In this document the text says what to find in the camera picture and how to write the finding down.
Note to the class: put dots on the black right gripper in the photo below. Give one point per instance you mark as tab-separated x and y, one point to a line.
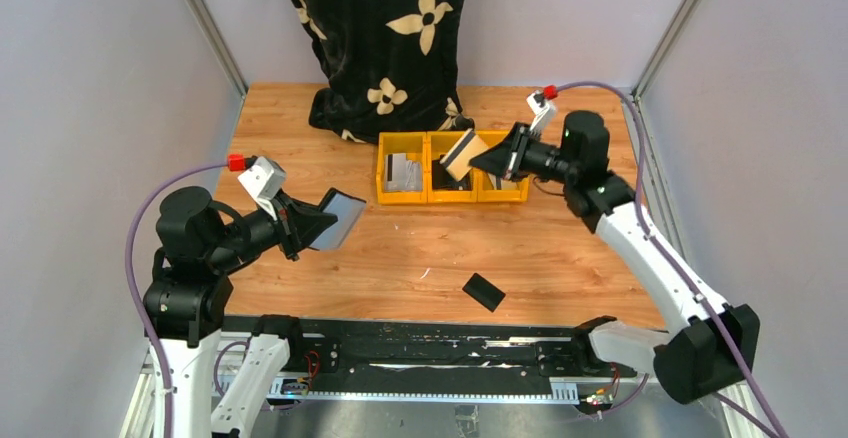
498	159

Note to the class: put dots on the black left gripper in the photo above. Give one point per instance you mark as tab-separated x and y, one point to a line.
298	226

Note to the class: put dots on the gold credit card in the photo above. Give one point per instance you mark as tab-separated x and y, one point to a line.
456	160

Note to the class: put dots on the black credit card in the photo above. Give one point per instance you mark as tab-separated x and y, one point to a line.
484	292

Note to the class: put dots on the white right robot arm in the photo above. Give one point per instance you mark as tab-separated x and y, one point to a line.
707	344

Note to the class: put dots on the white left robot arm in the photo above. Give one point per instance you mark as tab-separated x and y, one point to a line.
203	243

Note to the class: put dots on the yellow plastic bin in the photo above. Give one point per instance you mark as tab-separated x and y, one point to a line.
428	146

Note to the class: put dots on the black floral blanket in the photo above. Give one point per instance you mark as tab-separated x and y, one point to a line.
390	65

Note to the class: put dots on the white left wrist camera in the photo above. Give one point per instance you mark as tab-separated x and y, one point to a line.
261	177

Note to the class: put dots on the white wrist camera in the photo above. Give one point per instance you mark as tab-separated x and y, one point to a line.
261	177
542	105

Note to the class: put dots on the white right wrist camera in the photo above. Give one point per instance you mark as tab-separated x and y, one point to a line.
542	105

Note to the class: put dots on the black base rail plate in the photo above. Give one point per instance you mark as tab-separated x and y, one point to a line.
416	360

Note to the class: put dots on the aluminium frame rail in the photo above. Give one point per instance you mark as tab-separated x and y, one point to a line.
215	38

